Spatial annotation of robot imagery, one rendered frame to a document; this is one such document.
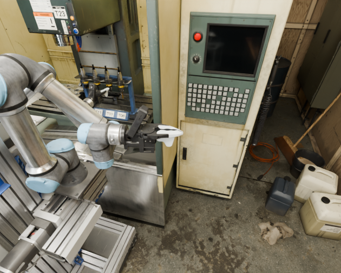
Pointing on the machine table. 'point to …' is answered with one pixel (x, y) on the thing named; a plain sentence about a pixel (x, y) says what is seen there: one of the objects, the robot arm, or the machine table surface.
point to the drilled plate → (76, 90)
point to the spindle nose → (63, 40)
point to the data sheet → (41, 5)
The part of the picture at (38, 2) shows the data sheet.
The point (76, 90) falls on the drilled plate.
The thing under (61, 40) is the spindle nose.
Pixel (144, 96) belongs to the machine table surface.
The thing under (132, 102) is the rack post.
